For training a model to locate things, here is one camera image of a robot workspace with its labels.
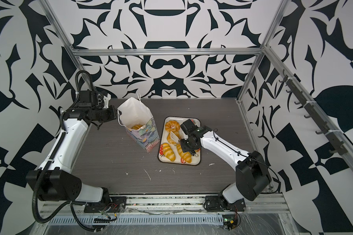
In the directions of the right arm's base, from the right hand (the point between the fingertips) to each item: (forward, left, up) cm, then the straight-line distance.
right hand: (184, 144), depth 85 cm
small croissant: (+16, +31, -5) cm, 35 cm away
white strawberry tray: (-6, -7, -9) cm, 12 cm away
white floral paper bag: (+1, +22, +17) cm, 27 cm away
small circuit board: (-35, -21, -11) cm, 42 cm away
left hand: (+12, +35, +17) cm, 41 cm away
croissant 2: (-4, -1, -6) cm, 7 cm away
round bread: (+7, +9, -5) cm, 13 cm away
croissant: (-2, +10, -6) cm, 12 cm away
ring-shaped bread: (+19, +8, -9) cm, 23 cm away
